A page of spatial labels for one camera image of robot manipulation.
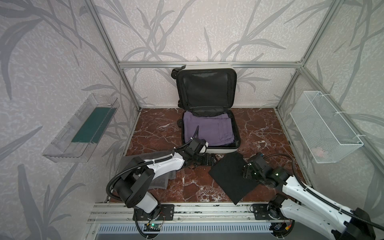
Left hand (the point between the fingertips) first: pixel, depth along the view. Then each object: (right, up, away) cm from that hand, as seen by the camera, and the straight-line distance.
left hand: (214, 158), depth 84 cm
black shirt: (+8, -9, +2) cm, 13 cm away
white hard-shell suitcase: (-2, +42, +11) cm, 43 cm away
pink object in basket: (+51, +6, -12) cm, 53 cm away
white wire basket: (+47, +16, -22) cm, 54 cm away
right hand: (+17, -5, -2) cm, 18 cm away
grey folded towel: (-30, -12, -4) cm, 32 cm away
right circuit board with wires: (+33, -32, -11) cm, 47 cm away
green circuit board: (-31, -30, -13) cm, 45 cm away
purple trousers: (+2, +15, +15) cm, 22 cm away
